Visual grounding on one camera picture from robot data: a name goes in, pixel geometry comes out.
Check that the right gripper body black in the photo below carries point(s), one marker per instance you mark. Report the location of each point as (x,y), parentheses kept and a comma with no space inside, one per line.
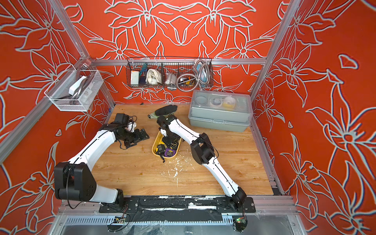
(170,138)

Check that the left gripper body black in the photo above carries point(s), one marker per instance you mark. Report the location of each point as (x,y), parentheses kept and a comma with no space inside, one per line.
(130,137)

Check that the yellow oval storage tray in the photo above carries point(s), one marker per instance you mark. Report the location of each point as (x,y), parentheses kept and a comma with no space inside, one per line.
(166,147)

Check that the purple tape measure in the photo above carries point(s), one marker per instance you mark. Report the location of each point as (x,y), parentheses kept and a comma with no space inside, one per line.
(169,153)

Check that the black round tape measure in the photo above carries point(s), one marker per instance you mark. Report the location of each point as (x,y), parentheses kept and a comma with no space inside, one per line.
(160,149)

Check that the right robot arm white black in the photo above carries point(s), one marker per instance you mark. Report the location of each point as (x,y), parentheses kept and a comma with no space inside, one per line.
(204,153)

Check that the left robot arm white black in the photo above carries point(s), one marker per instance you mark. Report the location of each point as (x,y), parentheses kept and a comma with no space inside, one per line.
(74,181)

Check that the white box in basket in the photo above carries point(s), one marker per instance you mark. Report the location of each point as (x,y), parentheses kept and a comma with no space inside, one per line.
(134,78)

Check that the green black brush tool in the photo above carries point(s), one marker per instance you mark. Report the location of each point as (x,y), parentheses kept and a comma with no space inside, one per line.
(164,111)

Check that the grey plastic toolbox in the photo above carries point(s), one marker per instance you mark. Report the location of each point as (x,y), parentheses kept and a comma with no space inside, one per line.
(220,111)

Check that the white cloth in basket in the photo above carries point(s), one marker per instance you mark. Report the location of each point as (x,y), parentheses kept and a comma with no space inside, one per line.
(153,77)

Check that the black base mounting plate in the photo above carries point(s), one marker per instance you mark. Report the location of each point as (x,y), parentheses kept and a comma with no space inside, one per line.
(221,204)

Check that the white adapter in side basket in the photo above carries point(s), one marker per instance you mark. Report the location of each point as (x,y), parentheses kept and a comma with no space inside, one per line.
(76,85)

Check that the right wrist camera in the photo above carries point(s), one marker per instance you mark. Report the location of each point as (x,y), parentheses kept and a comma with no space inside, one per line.
(121,118)

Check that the black wire wall basket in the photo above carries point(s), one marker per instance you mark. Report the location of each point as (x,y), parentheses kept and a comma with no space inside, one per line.
(178,73)

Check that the white wire side basket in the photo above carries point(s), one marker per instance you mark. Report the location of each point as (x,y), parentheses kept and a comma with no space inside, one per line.
(81,101)

